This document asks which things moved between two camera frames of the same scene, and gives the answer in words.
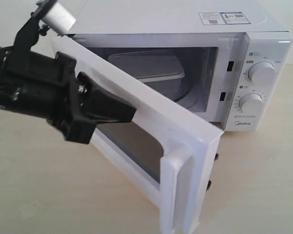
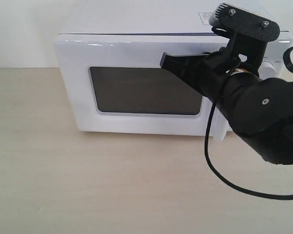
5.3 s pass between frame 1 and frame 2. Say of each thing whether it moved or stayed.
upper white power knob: stayed
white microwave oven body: stayed
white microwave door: moved
